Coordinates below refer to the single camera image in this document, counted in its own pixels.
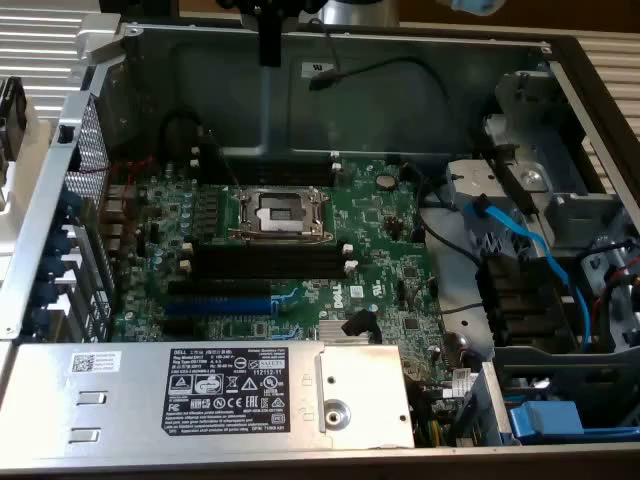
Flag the blue card retention clip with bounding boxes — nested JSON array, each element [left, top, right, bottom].
[[34, 279, 59, 306], [27, 305, 52, 331], [42, 254, 67, 279], [62, 188, 84, 217], [49, 227, 74, 254]]

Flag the grey metal disk bay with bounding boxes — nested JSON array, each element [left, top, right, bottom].
[[482, 69, 621, 241]]

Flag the thin red wire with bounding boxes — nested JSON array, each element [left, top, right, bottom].
[[79, 153, 157, 239]]

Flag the silver power supply black label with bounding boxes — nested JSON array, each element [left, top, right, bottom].
[[0, 341, 416, 451]]

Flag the light blue flat data wire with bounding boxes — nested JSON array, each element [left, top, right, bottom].
[[462, 195, 594, 349]]

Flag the dark computer part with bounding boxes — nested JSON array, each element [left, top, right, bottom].
[[0, 75, 28, 162]]

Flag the thin black wire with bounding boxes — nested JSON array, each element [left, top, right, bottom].
[[414, 164, 484, 264]]

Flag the black angled cable plug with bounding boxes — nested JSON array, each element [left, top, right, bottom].
[[340, 308, 377, 337]]

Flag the black RAM slot white latches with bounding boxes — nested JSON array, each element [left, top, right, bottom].
[[191, 158, 344, 188], [182, 241, 352, 262], [178, 258, 359, 280], [191, 144, 342, 174]]

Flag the white sticker on case wall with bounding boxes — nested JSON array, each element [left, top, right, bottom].
[[300, 60, 335, 79]]

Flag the metal CPU socket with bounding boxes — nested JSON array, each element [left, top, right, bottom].
[[227, 185, 336, 246]]

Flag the yellow and green wires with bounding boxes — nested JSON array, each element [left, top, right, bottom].
[[417, 417, 449, 449]]

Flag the grey plastic drive bracket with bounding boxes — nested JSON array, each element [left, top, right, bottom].
[[443, 158, 544, 261]]

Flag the short black expansion slot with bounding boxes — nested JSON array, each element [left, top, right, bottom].
[[160, 317, 197, 337]]

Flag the red and black wire bundle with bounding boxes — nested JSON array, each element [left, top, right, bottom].
[[594, 239, 640, 326]]

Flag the long black expansion slot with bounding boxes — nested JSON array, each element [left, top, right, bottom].
[[167, 278, 274, 297]]

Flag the blue plastic latch handle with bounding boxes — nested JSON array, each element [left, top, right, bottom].
[[507, 399, 586, 444]]

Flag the small silver chipset heatsink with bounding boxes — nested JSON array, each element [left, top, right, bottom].
[[318, 319, 354, 345]]

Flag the blue expansion slot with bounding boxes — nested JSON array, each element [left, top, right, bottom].
[[163, 295, 275, 317]]

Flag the black looped cable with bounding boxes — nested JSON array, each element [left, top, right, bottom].
[[158, 108, 202, 164]]

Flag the metal rear port block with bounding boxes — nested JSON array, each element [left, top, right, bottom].
[[98, 183, 132, 254]]

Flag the open grey metal PC case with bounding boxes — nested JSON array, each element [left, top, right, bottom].
[[0, 12, 640, 480]]

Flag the green Dell motherboard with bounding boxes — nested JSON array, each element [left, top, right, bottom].
[[107, 157, 474, 401]]

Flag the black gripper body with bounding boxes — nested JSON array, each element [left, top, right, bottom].
[[217, 0, 326, 16]]

